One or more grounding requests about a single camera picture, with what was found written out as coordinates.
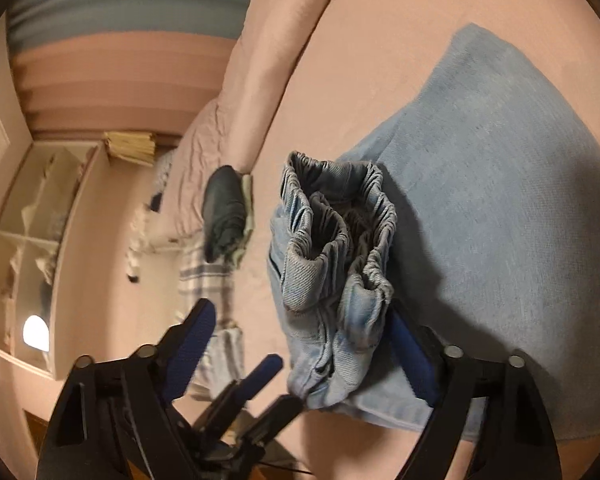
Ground light blue denim pants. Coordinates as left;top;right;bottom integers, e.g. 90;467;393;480
267;22;600;434

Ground blue curtain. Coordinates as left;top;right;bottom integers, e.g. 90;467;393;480
7;0;274;57

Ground blue checked pillow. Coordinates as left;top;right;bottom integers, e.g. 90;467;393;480
147;152;177;212

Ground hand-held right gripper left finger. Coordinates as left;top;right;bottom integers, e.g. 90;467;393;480
36;297;217;480

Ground grey plaid pillow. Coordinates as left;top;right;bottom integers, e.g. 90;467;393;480
177;239;246;402

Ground pink pillow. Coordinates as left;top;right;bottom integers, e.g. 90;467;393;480
167;94;242;247

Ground cream wall shelf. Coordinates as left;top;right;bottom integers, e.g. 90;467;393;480
0;139;107;380

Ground pink curtain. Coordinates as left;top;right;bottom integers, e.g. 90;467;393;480
10;34;239;144

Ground folded pale green cloth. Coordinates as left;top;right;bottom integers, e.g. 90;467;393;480
227;172;256;269

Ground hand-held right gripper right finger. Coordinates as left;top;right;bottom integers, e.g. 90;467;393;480
387;310;563;480

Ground white plush toy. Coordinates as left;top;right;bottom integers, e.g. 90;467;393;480
124;204;154;284

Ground pink duvet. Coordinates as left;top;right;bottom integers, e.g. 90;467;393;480
231;0;357;182

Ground white round lamp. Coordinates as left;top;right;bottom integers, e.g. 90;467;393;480
22;315;51;352

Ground yellow tasselled hanging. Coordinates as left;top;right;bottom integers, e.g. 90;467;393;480
103;131;157;166

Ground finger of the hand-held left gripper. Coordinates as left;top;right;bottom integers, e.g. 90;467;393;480
195;354;284;436
240;394;306;449

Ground folded dark blue jeans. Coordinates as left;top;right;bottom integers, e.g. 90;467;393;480
201;165;248;264

